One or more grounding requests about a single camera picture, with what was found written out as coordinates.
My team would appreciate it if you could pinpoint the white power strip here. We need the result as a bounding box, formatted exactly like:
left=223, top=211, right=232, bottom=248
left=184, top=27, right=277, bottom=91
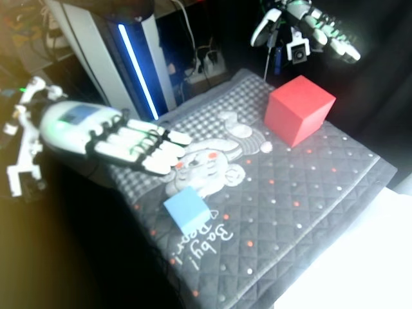
left=185, top=48, right=227, bottom=85

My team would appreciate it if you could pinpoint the thin grey hanging cable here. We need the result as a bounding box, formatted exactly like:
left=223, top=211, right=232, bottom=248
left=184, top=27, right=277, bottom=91
left=263, top=30, right=275, bottom=82

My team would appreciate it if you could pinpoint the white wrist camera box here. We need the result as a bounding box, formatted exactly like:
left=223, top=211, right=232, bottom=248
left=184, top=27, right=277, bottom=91
left=286, top=27, right=312, bottom=65

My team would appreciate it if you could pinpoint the blue cube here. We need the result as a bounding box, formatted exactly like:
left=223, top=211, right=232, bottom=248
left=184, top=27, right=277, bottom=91
left=163, top=186, right=212, bottom=236

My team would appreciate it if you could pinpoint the grey quilt with bear print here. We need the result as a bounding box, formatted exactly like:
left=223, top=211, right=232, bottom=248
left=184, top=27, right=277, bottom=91
left=106, top=68, right=398, bottom=309

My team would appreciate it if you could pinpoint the white tower with blue light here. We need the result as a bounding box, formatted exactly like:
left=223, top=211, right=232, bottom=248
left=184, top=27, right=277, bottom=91
left=48, top=0, right=178, bottom=122

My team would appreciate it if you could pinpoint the white cable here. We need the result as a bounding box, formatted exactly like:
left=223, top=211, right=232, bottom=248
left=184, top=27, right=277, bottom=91
left=170, top=0, right=202, bottom=75

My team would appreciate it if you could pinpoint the red cube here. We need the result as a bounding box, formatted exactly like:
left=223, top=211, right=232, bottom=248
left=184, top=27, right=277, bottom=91
left=263, top=75, right=337, bottom=148

